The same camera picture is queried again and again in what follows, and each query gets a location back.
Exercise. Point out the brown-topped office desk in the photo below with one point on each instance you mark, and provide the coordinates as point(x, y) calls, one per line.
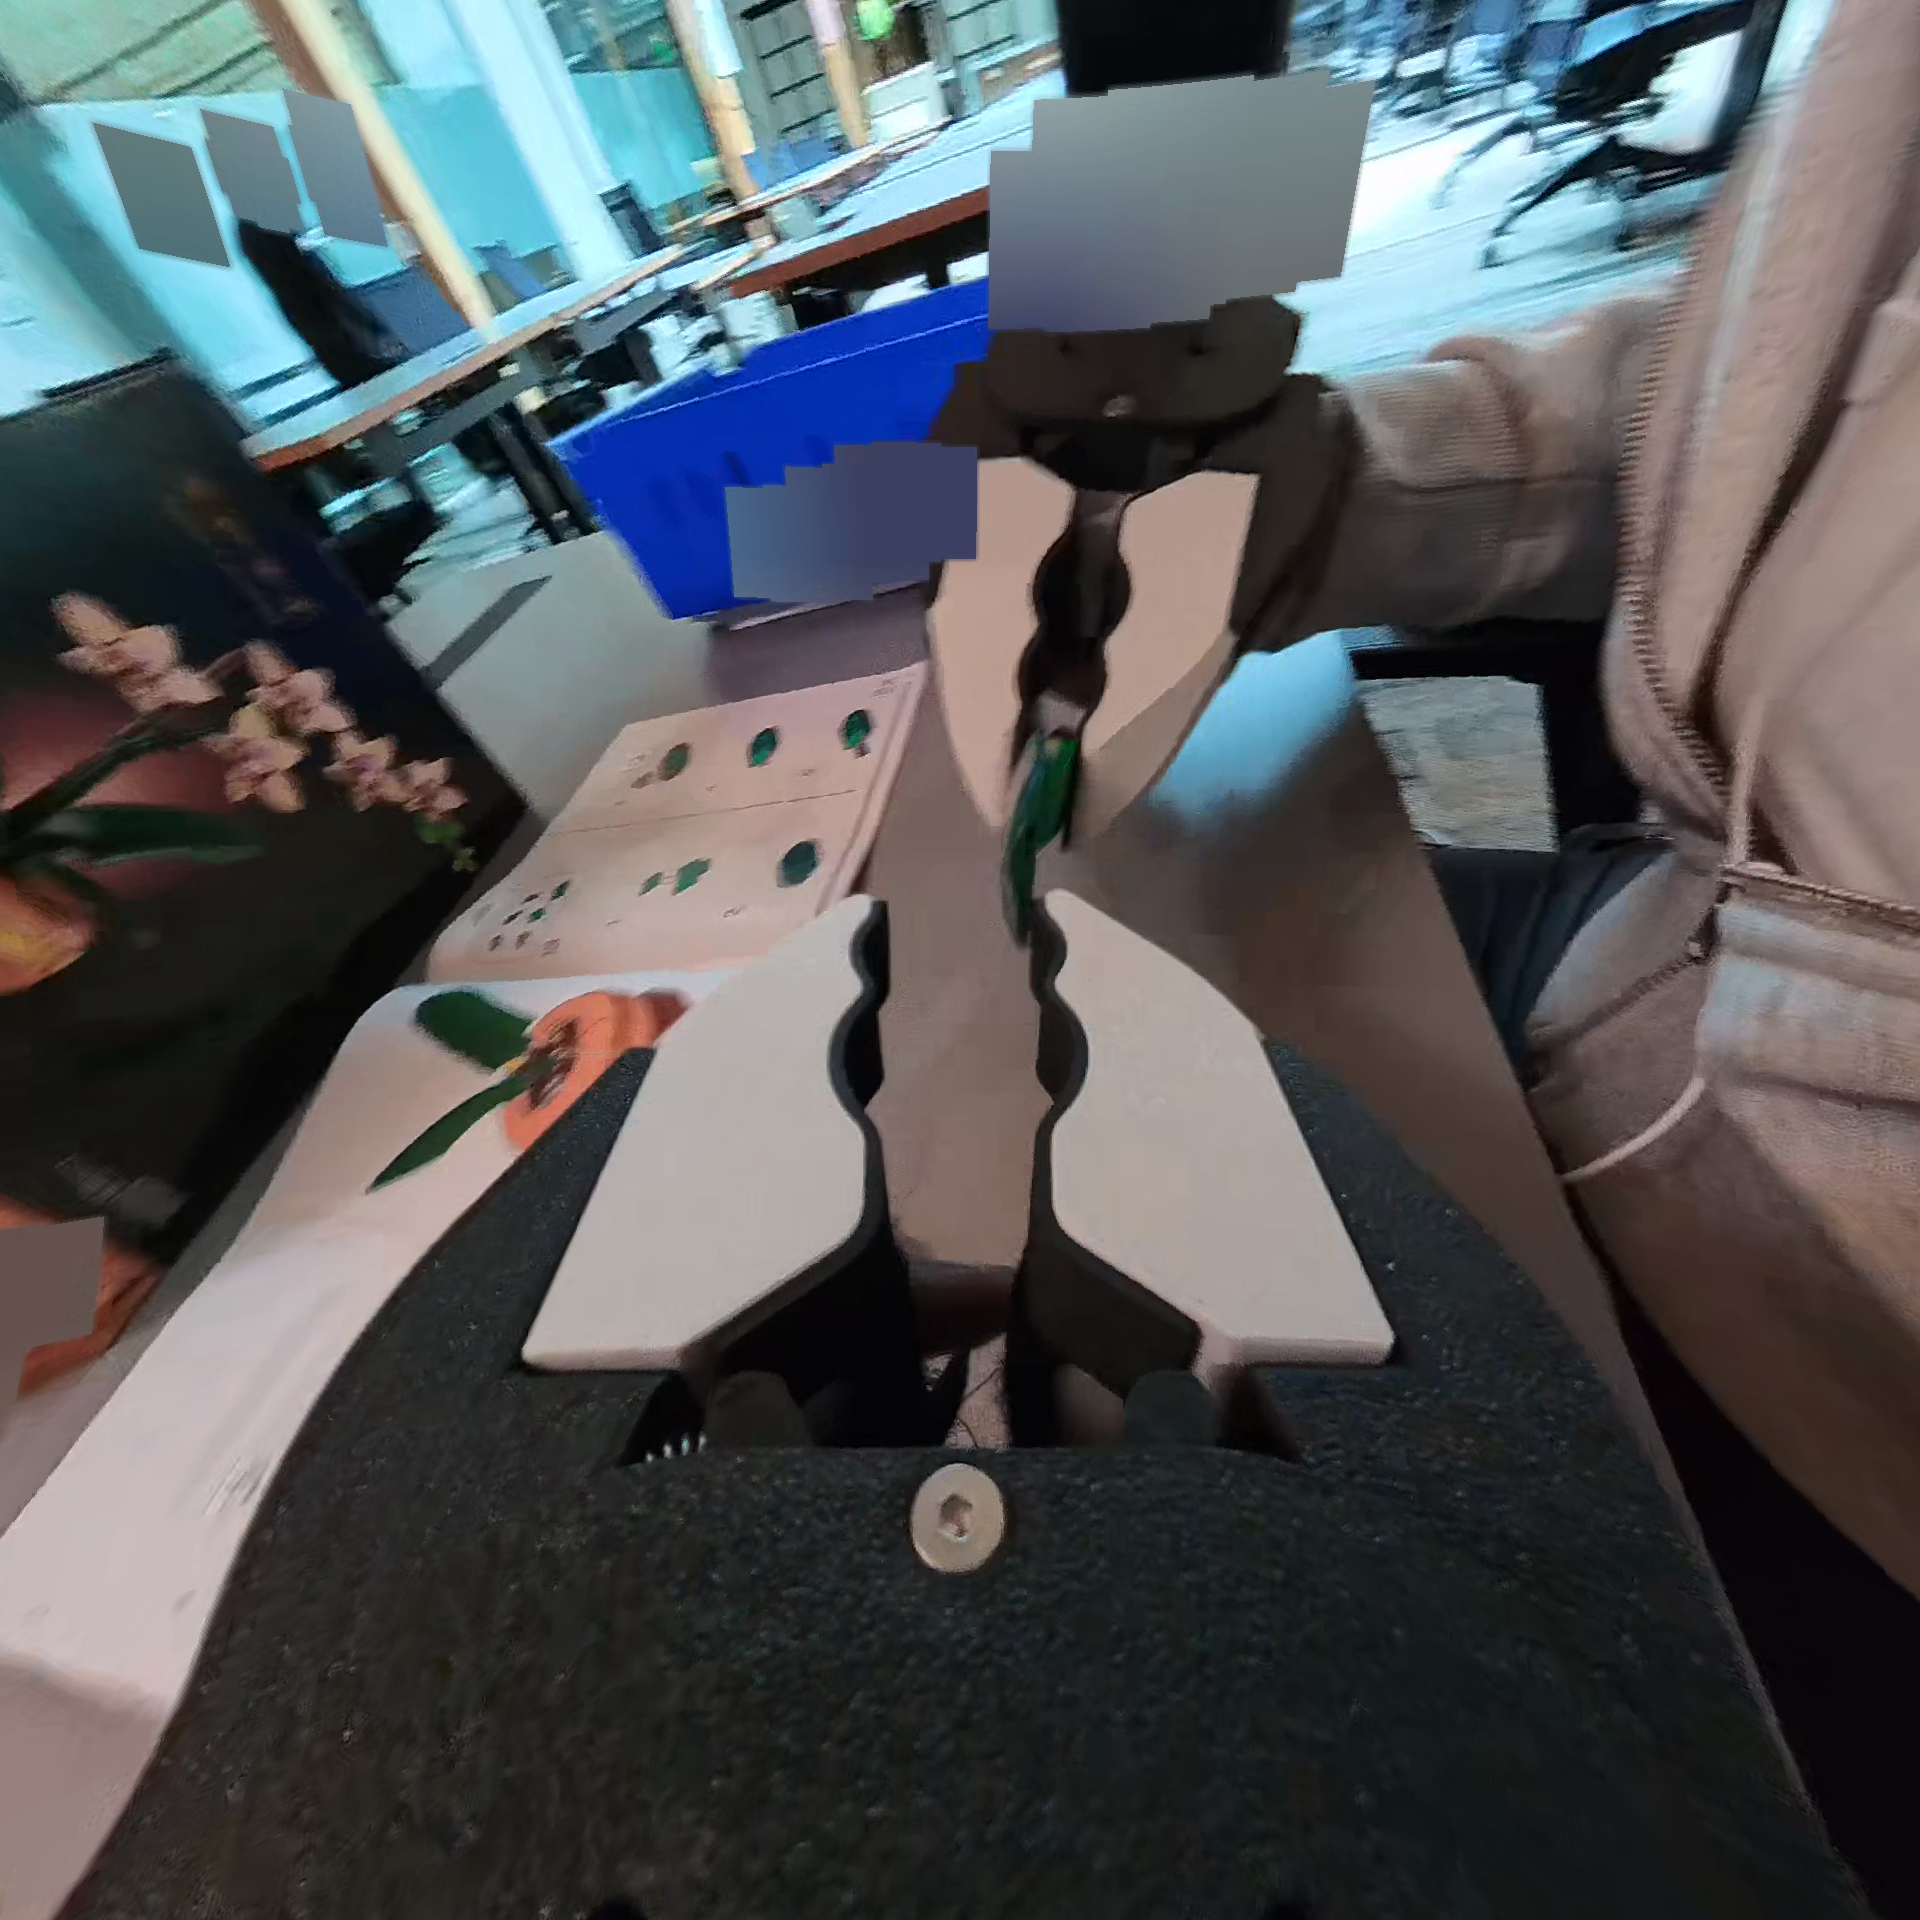
point(497, 354)
point(884, 210)

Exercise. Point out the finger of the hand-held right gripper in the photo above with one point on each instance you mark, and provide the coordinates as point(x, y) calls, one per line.
point(983, 645)
point(1182, 602)

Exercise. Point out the green toy leaf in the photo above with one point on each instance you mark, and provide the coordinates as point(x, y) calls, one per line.
point(1039, 829)

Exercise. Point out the person's right forearm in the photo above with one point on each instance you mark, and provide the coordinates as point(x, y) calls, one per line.
point(1500, 479)

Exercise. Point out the building instruction booklet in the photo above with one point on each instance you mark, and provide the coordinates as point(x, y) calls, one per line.
point(720, 842)

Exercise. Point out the grey desk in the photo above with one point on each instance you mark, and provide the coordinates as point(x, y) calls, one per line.
point(1276, 932)

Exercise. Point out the blue plastic bin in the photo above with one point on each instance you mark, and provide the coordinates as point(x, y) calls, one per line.
point(777, 390)

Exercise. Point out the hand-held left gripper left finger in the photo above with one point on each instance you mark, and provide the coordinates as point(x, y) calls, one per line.
point(720, 1169)

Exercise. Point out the black orchid toy set box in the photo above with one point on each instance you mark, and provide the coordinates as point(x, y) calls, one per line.
point(222, 960)

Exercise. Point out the black office chair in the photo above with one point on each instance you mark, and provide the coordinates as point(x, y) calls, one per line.
point(1623, 105)

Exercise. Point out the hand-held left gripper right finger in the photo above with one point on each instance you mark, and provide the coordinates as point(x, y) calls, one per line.
point(1202, 1169)

